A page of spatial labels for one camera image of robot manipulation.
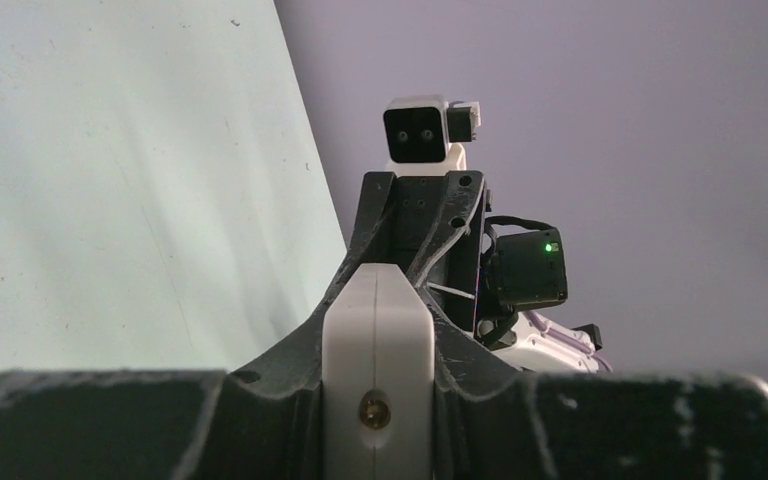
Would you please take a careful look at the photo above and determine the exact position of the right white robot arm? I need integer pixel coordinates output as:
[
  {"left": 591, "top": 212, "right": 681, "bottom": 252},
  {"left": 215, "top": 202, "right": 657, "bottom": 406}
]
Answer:
[{"left": 349, "top": 171, "right": 611, "bottom": 373}]

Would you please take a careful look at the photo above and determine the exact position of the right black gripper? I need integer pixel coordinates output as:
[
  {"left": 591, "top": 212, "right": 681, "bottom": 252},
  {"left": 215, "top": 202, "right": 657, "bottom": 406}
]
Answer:
[{"left": 340, "top": 170, "right": 486, "bottom": 332}]

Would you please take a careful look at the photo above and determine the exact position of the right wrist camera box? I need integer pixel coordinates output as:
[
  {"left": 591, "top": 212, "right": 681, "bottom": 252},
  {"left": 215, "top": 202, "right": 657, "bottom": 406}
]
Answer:
[{"left": 383, "top": 94, "right": 482, "bottom": 176}]

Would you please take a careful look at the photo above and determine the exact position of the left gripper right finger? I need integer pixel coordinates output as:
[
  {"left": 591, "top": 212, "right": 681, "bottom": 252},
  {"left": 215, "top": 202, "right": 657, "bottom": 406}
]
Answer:
[{"left": 428, "top": 301, "right": 768, "bottom": 479}]

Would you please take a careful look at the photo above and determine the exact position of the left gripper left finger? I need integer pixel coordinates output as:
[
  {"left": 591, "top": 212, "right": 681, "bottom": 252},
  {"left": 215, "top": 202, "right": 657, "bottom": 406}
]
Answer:
[{"left": 0, "top": 294, "right": 335, "bottom": 479}]

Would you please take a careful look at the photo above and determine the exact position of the white remote control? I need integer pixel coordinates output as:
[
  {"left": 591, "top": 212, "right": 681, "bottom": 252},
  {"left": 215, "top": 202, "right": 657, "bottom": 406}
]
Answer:
[{"left": 321, "top": 264, "right": 435, "bottom": 479}]

